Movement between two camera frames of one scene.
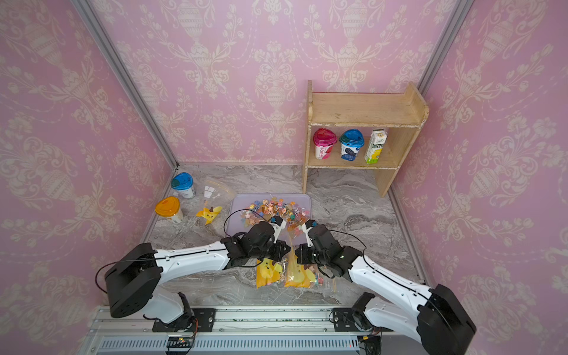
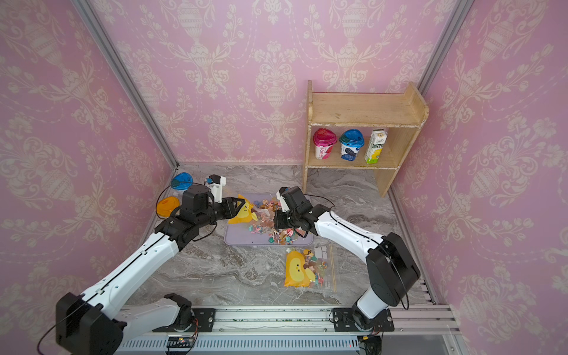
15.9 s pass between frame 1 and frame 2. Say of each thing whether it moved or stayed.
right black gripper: moved
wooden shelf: stayed
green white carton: stayed
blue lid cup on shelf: stayed
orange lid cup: stayed
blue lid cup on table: stayed
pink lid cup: stayed
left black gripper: moved
